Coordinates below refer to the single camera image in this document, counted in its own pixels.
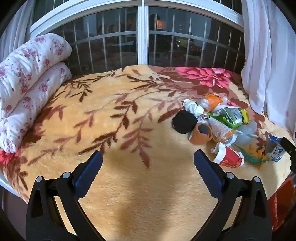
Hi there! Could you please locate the white floral folded quilt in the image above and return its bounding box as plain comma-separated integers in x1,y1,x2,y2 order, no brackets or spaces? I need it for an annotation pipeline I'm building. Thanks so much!
0,33,73,154

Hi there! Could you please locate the beige orange snack packet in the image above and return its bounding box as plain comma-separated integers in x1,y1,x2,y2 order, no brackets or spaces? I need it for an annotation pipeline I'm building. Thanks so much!
208,118,236,143

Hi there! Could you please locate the white window frame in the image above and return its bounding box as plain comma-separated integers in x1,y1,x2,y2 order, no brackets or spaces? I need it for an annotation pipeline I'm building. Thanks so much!
30,0,245,67

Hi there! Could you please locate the red plastic bag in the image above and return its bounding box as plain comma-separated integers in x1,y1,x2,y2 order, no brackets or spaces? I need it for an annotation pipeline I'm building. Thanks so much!
268,176,296,232

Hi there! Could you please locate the orange white crumpled wrapper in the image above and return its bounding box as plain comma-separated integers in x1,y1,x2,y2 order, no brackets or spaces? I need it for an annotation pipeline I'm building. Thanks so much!
200,95,228,112

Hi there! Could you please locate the blue white carton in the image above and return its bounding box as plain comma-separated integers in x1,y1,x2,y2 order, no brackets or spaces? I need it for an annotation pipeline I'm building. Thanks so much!
265,135,284,162

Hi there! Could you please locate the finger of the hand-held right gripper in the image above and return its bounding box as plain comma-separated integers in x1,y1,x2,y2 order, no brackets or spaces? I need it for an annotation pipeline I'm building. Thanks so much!
281,137,296,172

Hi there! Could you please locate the translucent plastic cup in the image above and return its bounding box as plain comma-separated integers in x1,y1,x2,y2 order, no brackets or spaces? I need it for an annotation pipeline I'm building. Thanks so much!
235,120,258,146

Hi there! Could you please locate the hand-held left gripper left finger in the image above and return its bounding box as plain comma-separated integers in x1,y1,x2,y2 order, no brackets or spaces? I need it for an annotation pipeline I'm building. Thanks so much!
25,150,104,241

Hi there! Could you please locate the black balled sock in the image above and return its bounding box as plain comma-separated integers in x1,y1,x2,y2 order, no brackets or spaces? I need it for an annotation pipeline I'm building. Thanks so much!
172,109,197,134

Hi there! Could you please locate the white crumpled tissue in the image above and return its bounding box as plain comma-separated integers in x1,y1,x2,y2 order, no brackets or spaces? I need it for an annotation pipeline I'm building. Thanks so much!
184,99,205,117

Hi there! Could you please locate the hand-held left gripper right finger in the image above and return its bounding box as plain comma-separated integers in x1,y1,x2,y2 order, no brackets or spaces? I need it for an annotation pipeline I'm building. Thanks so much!
193,149,272,241

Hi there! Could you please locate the small orange brown cup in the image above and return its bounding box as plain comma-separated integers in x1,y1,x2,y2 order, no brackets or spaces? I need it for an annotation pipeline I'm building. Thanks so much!
189,123,213,144

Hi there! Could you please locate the green foil snack bag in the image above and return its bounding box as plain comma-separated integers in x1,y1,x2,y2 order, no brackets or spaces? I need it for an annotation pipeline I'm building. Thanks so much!
207,107,250,129

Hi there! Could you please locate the grey window grille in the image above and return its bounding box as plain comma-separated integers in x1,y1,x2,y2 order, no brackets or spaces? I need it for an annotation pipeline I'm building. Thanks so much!
50,14,245,72

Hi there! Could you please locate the red paper cup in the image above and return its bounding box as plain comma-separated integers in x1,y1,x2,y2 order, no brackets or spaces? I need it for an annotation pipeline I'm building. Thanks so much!
211,142,245,168

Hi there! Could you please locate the orange floral plush blanket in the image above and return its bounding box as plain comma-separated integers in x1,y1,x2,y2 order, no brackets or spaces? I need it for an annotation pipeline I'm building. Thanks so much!
0,65,294,234

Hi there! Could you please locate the green yellow toy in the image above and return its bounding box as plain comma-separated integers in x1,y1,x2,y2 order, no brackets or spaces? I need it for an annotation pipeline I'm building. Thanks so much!
233,142,270,165

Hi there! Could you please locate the white sheer curtain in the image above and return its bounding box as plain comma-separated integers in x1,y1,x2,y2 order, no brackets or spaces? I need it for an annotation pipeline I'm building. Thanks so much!
0,0,35,61
240,0,296,139

